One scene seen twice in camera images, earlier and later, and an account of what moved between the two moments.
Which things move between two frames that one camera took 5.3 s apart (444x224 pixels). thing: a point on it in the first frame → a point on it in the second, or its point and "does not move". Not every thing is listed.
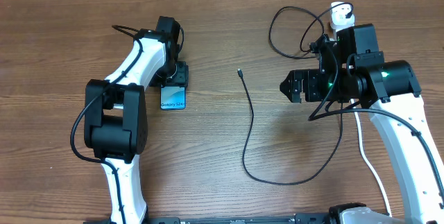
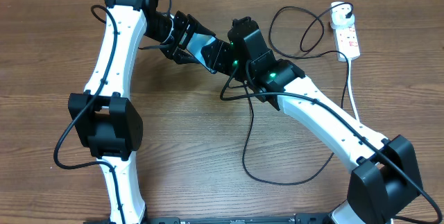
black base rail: x=299 y=218 does not move
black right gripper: x=311 y=80 → x=222 y=52
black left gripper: x=179 y=78 → x=180 y=55
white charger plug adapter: x=338 y=12 does not move
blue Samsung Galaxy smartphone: x=173 y=98 → x=195 y=44
